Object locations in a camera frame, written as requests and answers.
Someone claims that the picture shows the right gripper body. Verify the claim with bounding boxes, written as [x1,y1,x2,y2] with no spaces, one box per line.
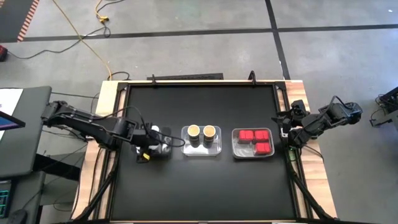
[279,99,310,133]

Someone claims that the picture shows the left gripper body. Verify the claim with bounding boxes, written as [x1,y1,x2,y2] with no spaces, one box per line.
[130,124,160,151]

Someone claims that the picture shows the red-lid paprika tin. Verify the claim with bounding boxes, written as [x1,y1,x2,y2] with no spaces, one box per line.
[238,129,254,144]
[254,142,272,156]
[254,129,271,143]

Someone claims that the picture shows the gold-lid spice jar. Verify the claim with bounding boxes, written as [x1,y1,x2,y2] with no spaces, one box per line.
[203,124,217,147]
[187,124,201,147]

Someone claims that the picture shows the smoky dark transparent bin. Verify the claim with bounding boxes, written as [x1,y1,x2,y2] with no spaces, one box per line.
[136,126,173,158]

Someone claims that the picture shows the white plastic bin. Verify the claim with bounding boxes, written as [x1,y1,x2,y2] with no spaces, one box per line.
[231,127,275,159]

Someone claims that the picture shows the clear plastic bin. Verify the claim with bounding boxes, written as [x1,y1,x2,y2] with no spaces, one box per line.
[180,125,223,157]

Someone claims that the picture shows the grey desk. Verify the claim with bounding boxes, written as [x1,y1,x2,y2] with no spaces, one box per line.
[0,86,53,180]

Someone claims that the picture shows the black computer mouse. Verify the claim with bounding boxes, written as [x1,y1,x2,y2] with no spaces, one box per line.
[7,208,29,224]

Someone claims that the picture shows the tablet with lit screen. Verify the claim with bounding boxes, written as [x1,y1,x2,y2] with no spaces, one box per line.
[0,110,26,131]

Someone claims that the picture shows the white paper sheet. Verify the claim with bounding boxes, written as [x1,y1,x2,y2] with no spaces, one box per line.
[0,88,24,116]

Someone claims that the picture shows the backlit keyboard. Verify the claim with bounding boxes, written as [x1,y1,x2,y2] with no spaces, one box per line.
[0,180,13,218]

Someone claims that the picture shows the black mat orange stripes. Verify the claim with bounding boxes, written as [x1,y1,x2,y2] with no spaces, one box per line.
[0,0,41,43]

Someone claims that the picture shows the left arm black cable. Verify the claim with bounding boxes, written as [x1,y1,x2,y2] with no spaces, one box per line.
[93,105,187,149]

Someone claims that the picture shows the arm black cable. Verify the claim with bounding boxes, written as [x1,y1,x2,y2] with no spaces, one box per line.
[320,95,352,108]
[93,105,187,149]

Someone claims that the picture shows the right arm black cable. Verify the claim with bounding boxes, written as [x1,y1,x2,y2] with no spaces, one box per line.
[320,95,352,108]

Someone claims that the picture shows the black cable loop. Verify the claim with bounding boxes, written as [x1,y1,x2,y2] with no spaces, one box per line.
[107,71,131,82]

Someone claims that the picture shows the black equipment with cables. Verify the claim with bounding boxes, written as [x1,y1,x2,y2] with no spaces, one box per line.
[369,86,398,128]

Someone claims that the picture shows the long yellow extension cord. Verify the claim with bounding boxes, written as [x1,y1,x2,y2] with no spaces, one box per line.
[52,0,113,81]

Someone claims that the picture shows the black floor cable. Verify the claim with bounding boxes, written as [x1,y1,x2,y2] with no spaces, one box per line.
[6,18,112,60]

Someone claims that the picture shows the yellow cord with plug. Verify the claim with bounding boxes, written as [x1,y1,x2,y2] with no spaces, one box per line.
[94,0,110,23]

